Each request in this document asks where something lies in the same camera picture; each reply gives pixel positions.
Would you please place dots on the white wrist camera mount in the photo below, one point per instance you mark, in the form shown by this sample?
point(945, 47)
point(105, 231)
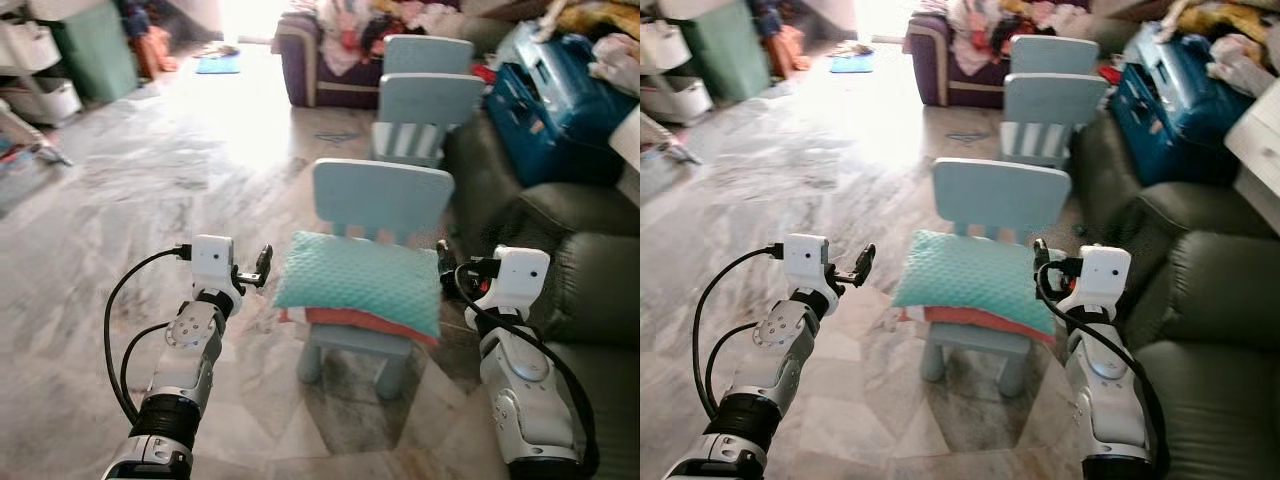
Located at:
point(212, 262)
point(1100, 275)
point(520, 275)
point(805, 262)

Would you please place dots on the orange cloth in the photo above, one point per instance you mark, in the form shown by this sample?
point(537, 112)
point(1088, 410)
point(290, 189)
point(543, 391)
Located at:
point(790, 50)
point(158, 50)

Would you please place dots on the beige floor cloth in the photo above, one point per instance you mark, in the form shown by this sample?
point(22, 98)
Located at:
point(855, 48)

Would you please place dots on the light blue child chair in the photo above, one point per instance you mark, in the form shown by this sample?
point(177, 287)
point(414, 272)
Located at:
point(385, 195)
point(1055, 100)
point(1000, 195)
point(430, 100)
point(1055, 55)
point(428, 55)

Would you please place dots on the white cabinet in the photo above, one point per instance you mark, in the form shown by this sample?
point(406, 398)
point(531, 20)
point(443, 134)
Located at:
point(1258, 150)
point(627, 140)

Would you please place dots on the grey-green leather sofa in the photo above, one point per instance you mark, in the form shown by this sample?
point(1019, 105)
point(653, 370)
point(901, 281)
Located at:
point(605, 300)
point(1220, 320)

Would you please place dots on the white pink cloth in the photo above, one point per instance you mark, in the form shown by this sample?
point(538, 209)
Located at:
point(1240, 65)
point(615, 65)

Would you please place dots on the blue floor mat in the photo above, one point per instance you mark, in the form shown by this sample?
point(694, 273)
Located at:
point(852, 64)
point(218, 66)

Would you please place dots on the green cabinet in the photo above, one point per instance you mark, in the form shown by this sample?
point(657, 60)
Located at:
point(95, 55)
point(730, 55)

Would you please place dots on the yellow cloth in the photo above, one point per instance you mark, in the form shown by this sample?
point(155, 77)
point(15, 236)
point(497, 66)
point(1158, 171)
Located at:
point(1230, 20)
point(600, 18)

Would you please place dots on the teal dotted pillow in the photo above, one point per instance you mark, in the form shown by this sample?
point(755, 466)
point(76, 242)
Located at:
point(975, 285)
point(360, 285)

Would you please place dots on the dark blue plastic case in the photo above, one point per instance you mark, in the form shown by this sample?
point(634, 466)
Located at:
point(1170, 110)
point(550, 120)

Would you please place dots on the grey-green leather armchair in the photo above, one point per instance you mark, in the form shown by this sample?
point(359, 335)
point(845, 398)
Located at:
point(1180, 210)
point(560, 210)

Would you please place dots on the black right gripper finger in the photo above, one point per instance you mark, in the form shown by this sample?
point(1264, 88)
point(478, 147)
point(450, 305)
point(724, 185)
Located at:
point(446, 260)
point(1041, 256)

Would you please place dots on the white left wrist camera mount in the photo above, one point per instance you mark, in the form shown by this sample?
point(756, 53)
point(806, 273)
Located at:
point(805, 262)
point(212, 262)

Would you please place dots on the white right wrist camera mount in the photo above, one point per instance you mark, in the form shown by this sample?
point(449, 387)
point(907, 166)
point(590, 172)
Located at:
point(520, 275)
point(1100, 275)

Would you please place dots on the purple sofa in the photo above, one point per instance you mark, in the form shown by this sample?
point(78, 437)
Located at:
point(960, 90)
point(330, 90)

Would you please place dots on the coral pink pillow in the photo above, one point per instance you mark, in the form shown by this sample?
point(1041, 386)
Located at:
point(350, 322)
point(970, 322)

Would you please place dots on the pile of colourful clothes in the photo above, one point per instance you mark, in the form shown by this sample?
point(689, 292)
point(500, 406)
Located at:
point(975, 30)
point(340, 35)

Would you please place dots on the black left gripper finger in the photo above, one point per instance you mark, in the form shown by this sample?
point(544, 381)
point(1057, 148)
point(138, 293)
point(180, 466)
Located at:
point(866, 262)
point(265, 262)

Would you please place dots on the white storage bin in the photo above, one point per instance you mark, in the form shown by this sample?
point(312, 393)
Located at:
point(25, 48)
point(45, 100)
point(662, 45)
point(680, 100)

